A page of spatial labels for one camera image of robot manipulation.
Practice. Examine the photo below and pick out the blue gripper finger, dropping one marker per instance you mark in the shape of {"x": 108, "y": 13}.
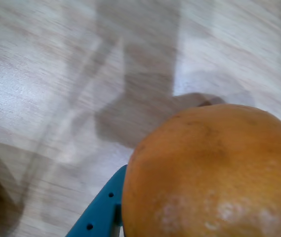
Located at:
{"x": 98, "y": 214}

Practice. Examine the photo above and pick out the small deep orange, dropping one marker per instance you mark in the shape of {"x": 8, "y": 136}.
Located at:
{"x": 204, "y": 172}

